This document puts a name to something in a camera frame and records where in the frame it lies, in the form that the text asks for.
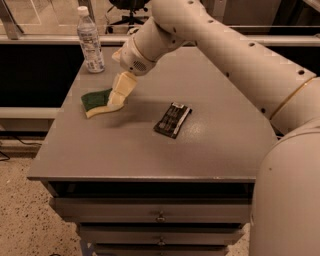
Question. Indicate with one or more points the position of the bottom grey drawer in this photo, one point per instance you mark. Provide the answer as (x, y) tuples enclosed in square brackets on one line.
[(153, 250)]

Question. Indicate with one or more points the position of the grey drawer cabinet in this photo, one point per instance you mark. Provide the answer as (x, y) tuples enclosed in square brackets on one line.
[(215, 156)]

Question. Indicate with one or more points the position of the black office chair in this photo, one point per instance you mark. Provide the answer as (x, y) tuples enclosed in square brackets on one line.
[(132, 6)]

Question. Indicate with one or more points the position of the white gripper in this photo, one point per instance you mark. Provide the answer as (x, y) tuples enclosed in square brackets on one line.
[(132, 59)]

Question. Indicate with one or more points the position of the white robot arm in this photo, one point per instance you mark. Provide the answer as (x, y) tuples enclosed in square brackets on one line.
[(285, 217)]

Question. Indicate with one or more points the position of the top grey drawer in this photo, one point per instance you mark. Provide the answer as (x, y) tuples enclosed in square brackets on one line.
[(94, 210)]

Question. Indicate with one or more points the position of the black snack packet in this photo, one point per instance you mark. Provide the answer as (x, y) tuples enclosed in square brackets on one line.
[(172, 120)]

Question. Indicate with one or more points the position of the clear plastic water bottle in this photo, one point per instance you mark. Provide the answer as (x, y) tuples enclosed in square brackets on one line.
[(89, 41)]

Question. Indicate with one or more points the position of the green and yellow sponge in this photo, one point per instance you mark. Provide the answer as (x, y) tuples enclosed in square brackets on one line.
[(98, 102)]

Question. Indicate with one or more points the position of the middle grey drawer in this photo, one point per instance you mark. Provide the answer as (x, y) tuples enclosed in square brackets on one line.
[(168, 234)]

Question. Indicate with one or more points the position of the metal railing bar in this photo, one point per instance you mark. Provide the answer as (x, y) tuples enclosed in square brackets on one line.
[(266, 40)]

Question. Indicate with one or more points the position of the grey drawer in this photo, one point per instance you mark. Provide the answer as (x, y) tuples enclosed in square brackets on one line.
[(153, 250), (168, 234), (94, 210)]

